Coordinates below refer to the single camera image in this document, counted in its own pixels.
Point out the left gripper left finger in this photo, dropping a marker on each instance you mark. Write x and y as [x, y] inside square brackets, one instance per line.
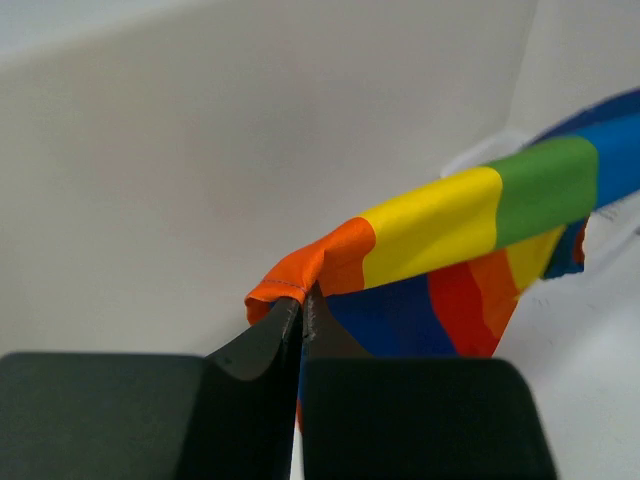
[228, 415]

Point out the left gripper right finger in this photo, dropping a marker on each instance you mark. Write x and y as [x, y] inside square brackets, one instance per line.
[364, 417]

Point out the rainbow striped shorts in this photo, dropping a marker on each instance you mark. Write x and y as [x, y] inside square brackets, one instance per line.
[439, 271]

